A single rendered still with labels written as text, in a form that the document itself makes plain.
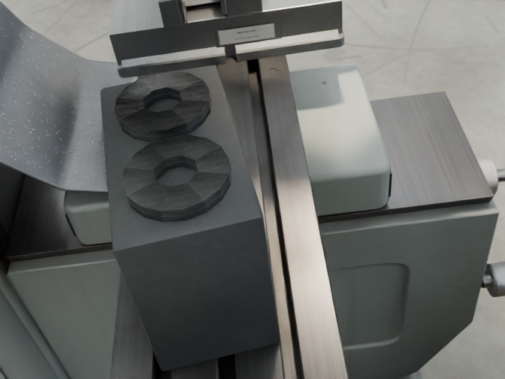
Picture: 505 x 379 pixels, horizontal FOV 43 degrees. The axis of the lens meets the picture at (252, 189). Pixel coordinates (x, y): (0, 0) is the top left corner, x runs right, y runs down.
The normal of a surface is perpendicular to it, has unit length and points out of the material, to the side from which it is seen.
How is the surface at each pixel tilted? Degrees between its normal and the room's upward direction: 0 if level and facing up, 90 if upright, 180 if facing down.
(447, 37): 0
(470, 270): 90
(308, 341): 0
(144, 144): 0
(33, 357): 89
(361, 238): 90
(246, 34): 90
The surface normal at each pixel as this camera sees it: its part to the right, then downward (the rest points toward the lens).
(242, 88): -0.11, -0.70
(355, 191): 0.07, 0.71
